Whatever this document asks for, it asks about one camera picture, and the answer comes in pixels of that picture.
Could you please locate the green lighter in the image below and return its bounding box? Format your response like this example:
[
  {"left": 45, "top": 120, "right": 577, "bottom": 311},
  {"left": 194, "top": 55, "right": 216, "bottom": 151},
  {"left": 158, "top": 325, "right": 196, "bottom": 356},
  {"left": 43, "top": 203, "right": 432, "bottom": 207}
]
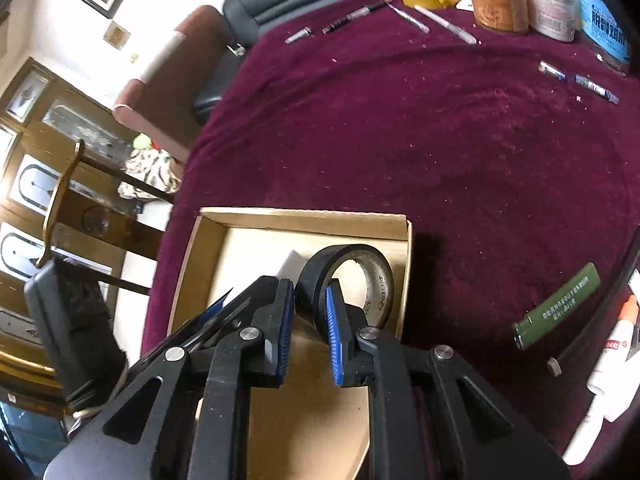
[{"left": 512, "top": 262, "right": 601, "bottom": 350}]

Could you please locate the black electrical tape roll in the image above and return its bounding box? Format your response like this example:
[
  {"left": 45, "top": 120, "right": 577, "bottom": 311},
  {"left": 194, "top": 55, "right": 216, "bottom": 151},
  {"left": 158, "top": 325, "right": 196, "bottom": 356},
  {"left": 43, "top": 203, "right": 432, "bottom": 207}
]
[{"left": 295, "top": 244, "right": 395, "bottom": 342}]

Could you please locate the white bottle orange cap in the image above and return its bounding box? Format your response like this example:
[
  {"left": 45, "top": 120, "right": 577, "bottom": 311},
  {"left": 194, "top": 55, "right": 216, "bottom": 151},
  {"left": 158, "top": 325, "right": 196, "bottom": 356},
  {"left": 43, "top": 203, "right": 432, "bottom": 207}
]
[{"left": 587, "top": 295, "right": 639, "bottom": 396}]

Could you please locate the white dropper bottle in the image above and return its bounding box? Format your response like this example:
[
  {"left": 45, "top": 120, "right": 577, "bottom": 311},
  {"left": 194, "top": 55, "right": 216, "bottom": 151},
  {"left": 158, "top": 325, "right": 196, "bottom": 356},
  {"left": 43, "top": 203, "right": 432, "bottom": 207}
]
[{"left": 563, "top": 394, "right": 615, "bottom": 466}]

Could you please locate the thin black pen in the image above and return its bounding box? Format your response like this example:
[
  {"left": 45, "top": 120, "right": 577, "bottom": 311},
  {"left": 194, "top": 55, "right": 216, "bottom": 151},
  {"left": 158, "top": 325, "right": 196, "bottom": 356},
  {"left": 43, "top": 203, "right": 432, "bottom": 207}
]
[{"left": 547, "top": 256, "right": 639, "bottom": 378}]

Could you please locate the large white power adapter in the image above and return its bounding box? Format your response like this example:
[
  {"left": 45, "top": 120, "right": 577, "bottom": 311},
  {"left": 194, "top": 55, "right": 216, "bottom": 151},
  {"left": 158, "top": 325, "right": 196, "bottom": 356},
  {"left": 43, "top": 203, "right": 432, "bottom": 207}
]
[{"left": 276, "top": 252, "right": 308, "bottom": 285}]

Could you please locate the brown cardboard tray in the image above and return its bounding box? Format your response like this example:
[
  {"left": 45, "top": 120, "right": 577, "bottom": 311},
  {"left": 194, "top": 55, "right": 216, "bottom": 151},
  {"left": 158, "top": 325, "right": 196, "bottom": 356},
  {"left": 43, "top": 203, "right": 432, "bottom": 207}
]
[{"left": 167, "top": 207, "right": 412, "bottom": 479}]

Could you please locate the wooden chair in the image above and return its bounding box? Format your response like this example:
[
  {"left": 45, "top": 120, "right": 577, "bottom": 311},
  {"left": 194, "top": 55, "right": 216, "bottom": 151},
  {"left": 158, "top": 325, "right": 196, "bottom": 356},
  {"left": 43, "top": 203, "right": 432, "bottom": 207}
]
[{"left": 35, "top": 140, "right": 174, "bottom": 269}]

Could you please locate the maroon velvet tablecloth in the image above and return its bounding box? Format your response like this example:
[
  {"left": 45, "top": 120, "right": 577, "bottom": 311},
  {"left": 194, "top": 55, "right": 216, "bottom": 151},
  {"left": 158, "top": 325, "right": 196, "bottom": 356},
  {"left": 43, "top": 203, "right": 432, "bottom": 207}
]
[{"left": 142, "top": 0, "right": 639, "bottom": 450}]

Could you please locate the maroon armchair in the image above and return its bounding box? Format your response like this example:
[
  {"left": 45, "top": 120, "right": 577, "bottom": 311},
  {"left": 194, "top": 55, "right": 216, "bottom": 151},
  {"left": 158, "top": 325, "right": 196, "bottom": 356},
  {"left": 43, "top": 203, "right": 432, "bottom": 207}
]
[{"left": 113, "top": 6, "right": 228, "bottom": 162}]

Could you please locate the small silver battery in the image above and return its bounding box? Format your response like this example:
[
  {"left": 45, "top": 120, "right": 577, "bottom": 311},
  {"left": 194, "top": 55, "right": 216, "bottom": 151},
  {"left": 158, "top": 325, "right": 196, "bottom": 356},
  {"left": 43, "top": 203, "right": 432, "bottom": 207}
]
[{"left": 538, "top": 61, "right": 567, "bottom": 81}]

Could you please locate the blue patterned pen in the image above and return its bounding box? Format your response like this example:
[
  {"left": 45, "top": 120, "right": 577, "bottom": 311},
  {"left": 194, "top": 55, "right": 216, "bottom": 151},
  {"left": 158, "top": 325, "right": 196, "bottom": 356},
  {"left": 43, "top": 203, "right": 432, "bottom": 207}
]
[{"left": 574, "top": 75, "right": 620, "bottom": 105}]

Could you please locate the white craft knife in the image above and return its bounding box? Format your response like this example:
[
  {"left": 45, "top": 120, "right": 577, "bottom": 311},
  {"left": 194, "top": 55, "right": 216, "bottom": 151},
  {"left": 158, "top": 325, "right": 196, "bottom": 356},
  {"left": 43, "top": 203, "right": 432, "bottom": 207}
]
[{"left": 413, "top": 6, "right": 478, "bottom": 46}]

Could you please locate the thin silver scalpel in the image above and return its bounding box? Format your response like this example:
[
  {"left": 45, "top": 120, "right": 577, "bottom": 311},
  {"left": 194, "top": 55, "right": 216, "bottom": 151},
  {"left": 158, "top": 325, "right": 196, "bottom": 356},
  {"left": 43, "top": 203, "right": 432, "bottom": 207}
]
[{"left": 387, "top": 2, "right": 431, "bottom": 35}]

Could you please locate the silver pen cap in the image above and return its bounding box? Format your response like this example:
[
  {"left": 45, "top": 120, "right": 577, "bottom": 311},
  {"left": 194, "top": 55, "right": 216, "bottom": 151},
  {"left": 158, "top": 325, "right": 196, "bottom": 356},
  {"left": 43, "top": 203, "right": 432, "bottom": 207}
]
[{"left": 284, "top": 27, "right": 312, "bottom": 44}]

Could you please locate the black silver pen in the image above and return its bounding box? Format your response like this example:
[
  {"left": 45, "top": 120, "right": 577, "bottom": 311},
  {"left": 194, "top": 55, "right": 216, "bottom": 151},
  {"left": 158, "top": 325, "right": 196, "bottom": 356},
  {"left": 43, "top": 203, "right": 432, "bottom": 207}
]
[{"left": 322, "top": 0, "right": 392, "bottom": 36}]

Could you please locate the blue label snack jar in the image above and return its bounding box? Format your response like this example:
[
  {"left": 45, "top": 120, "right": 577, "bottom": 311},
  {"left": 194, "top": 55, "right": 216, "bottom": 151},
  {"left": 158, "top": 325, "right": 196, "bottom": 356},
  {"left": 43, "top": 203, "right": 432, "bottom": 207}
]
[{"left": 578, "top": 0, "right": 632, "bottom": 76}]

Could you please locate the small framed wall plaque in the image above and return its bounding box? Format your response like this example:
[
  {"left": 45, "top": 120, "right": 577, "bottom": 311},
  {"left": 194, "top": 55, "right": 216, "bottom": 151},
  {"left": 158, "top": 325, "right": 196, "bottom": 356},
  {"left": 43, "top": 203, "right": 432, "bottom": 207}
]
[{"left": 103, "top": 21, "right": 130, "bottom": 50}]

